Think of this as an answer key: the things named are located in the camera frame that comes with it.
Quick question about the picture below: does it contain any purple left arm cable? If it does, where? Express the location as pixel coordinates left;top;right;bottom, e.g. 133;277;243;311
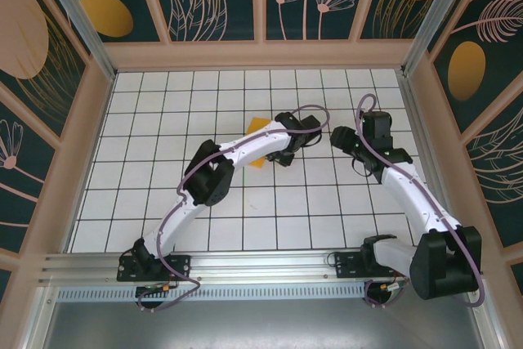
136;103;333;313

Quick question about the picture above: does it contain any grey metal sheet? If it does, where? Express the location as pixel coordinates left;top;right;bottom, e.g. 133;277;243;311
36;299;491;349

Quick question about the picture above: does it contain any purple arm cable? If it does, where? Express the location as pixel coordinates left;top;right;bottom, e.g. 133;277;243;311
136;103;333;313
355;94;487;309

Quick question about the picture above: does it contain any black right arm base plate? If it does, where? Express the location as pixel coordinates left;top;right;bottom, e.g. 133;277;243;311
333;250;409;280

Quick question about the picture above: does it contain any long aluminium mounting rail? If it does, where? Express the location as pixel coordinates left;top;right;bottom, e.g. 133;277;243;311
38;245;487;285

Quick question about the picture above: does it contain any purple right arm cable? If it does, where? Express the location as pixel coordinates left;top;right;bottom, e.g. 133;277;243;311
355;94;487;309

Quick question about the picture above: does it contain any aluminium side rail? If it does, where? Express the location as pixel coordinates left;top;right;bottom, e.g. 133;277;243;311
398;70;465;248

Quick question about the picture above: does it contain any aluminium corner post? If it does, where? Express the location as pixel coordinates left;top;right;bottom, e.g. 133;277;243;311
32;0;118;81
402;0;479;77

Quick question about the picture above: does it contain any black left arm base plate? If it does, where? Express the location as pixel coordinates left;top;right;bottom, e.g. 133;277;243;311
117;253;193;283

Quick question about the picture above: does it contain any orange square paper sheet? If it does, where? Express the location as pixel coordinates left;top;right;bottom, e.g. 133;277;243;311
248;117;274;172

